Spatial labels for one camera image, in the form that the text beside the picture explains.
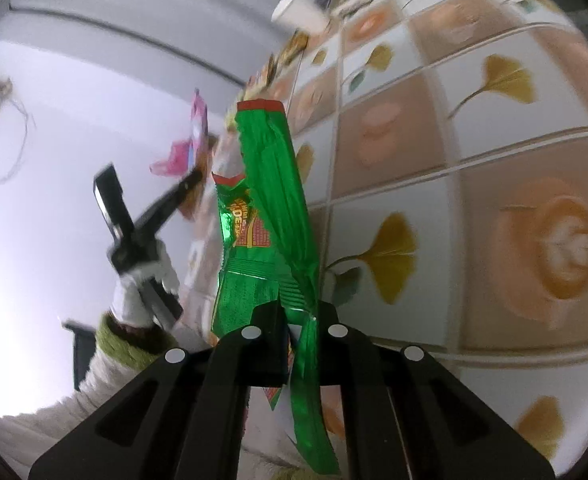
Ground large green snack bag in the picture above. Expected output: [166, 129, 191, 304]
[211, 99, 339, 474]

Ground white gloved left hand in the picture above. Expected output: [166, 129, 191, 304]
[111, 240, 180, 330]

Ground pink plastic bag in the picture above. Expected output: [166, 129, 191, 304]
[149, 140, 194, 178]

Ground pink snack bag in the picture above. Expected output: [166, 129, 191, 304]
[189, 89, 208, 170]

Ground white paper cup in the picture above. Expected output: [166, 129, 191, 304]
[271, 0, 331, 36]

